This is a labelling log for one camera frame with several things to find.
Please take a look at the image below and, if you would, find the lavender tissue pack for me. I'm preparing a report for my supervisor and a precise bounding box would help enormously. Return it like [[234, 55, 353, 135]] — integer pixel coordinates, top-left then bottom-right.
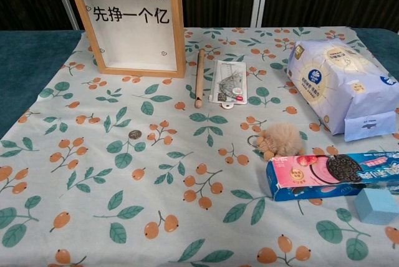
[[286, 37, 399, 142]]

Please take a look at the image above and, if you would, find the clear packet with cat card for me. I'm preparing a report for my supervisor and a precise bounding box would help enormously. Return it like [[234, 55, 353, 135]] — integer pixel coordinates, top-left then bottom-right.
[[208, 59, 249, 110]]

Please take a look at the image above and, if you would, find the wooden frame money box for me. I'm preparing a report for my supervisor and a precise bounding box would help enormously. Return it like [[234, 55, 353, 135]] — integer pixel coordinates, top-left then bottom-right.
[[67, 0, 187, 79]]

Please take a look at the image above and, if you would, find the blue pink cookie box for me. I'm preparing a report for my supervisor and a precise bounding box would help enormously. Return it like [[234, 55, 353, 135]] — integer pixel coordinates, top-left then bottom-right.
[[265, 151, 399, 202]]

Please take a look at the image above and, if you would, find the beige fluffy plush keychain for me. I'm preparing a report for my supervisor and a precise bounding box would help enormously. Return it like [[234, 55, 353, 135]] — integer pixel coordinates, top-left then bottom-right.
[[248, 123, 305, 160]]

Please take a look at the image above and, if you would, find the teal table cover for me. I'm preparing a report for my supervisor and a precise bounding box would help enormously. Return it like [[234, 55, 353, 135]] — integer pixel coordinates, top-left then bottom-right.
[[0, 28, 399, 140]]

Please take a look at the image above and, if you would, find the wooden stick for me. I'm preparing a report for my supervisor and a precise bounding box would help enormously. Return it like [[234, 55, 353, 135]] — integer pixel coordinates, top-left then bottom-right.
[[194, 48, 206, 109]]

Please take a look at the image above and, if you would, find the light blue cube block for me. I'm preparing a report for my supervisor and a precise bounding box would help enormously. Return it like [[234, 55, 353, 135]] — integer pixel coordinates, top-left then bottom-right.
[[353, 188, 399, 226]]

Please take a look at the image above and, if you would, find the floral leaf tablecloth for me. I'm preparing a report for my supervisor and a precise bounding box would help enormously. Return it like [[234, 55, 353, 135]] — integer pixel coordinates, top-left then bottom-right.
[[0, 26, 399, 267]]

